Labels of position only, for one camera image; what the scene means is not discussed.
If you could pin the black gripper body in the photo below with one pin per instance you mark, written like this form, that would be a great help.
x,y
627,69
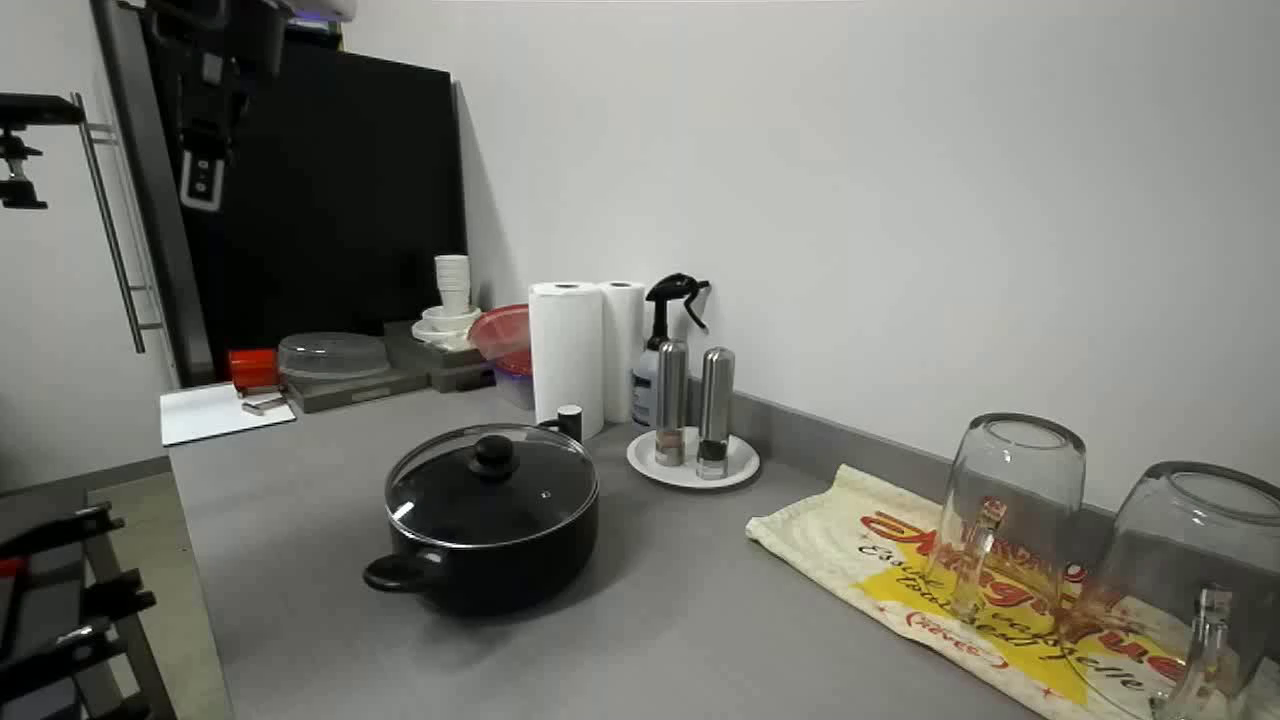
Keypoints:
x,y
204,125

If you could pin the glass pot lid black knob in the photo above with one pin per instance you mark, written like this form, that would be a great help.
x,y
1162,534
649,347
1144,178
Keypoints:
x,y
542,499

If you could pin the black cooking pot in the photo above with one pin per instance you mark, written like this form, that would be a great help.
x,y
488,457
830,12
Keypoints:
x,y
503,579

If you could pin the black panel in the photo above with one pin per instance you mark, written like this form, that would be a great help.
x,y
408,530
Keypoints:
x,y
345,200

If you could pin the small red box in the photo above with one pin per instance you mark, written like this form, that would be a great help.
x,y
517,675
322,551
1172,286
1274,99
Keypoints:
x,y
254,367

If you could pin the clear round plastic container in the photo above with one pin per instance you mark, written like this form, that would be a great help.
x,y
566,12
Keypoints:
x,y
328,354

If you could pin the white paper sheet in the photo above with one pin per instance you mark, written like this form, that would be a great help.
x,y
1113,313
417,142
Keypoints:
x,y
204,413

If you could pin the white cup stack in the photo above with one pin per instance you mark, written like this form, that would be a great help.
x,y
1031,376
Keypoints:
x,y
452,280

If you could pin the flat dark box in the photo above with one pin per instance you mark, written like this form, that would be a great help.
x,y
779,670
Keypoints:
x,y
353,390

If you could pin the white dish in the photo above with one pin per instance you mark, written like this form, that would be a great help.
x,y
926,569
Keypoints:
x,y
440,329

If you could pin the thick dark box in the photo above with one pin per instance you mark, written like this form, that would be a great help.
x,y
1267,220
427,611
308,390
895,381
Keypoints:
x,y
445,367

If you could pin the red bowl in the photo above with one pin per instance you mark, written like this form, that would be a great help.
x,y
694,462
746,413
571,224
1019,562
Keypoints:
x,y
507,342

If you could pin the white paper towel roll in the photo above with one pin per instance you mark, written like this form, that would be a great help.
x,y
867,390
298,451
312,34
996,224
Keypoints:
x,y
566,354
627,347

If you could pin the small black jar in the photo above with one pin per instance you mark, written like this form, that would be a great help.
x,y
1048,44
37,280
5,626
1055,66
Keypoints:
x,y
571,423

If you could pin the spray bottle black trigger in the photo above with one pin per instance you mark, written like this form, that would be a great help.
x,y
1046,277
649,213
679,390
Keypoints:
x,y
645,372

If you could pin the steel grinder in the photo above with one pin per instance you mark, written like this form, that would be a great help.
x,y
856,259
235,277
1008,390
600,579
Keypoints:
x,y
718,392
669,387

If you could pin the black stove grates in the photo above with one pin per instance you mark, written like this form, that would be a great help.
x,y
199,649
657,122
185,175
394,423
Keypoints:
x,y
66,640

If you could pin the small white round plate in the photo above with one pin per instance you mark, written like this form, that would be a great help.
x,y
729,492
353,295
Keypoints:
x,y
740,466

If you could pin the printed cream dish towel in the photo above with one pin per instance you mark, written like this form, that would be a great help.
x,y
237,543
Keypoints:
x,y
825,534

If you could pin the clear drinking glass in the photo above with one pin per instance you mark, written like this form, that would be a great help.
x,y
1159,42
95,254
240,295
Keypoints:
x,y
1013,492
1193,545

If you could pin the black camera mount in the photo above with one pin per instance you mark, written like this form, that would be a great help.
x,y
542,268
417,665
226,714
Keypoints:
x,y
21,112

